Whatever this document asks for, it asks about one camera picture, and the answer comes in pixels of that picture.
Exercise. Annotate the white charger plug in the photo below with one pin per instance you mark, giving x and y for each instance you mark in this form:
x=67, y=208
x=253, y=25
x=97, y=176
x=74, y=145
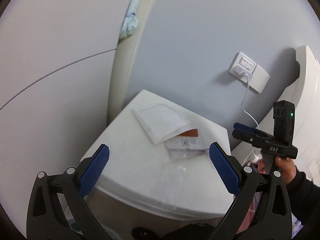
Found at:
x=242, y=72

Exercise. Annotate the white bubble mailer envelope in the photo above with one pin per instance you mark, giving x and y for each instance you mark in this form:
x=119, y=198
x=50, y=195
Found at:
x=161, y=122

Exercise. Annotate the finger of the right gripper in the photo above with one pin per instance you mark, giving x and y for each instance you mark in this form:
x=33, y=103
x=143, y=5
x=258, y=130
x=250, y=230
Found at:
x=256, y=138
x=242, y=127

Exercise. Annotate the pink bedding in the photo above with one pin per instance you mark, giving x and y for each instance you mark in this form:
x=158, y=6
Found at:
x=260, y=168

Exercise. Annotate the light blue hanging cloth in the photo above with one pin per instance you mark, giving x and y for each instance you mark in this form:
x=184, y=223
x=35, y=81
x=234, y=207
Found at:
x=130, y=22

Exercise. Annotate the white nightstand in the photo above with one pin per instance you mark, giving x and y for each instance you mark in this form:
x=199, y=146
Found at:
x=145, y=176

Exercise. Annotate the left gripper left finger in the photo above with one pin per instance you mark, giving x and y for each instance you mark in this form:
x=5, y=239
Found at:
x=45, y=216

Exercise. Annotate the clear plastic wrap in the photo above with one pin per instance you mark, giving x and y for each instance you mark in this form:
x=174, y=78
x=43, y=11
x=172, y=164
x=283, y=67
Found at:
x=180, y=182

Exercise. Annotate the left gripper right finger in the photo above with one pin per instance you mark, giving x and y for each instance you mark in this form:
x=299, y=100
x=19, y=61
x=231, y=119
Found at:
x=272, y=219

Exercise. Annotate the cream door frame post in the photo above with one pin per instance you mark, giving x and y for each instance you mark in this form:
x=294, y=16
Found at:
x=124, y=60

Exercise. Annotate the right hand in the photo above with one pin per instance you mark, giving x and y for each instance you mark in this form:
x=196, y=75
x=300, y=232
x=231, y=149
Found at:
x=288, y=168

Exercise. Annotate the black right sleeve forearm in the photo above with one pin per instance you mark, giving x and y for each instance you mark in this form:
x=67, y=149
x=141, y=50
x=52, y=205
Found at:
x=304, y=202

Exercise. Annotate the white wall socket plate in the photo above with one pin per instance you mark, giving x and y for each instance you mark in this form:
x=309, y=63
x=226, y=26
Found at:
x=259, y=78

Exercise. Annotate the white orange small box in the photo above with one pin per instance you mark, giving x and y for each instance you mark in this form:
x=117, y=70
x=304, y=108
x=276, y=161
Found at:
x=187, y=144

